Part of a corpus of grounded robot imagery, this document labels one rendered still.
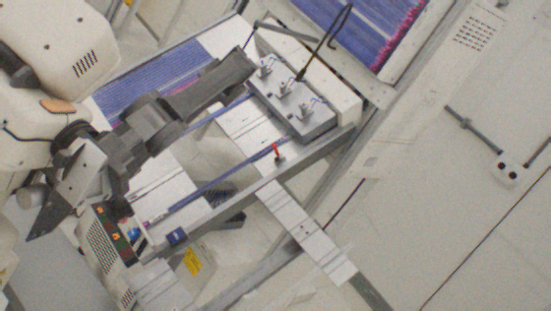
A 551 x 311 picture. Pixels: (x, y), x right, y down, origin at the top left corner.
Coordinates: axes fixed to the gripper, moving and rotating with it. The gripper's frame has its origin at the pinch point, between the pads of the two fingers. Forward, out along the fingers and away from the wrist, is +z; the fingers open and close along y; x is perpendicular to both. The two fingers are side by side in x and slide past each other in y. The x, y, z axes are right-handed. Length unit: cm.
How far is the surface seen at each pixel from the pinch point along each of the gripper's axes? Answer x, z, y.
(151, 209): -8.5, 9.0, 4.6
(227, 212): -26.4, 9.7, -9.6
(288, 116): -57, 1, 2
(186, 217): -15.7, 8.9, -4.2
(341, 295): -83, 184, 5
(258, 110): -54, 8, 15
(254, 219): -42, 59, 10
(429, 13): -97, -26, -11
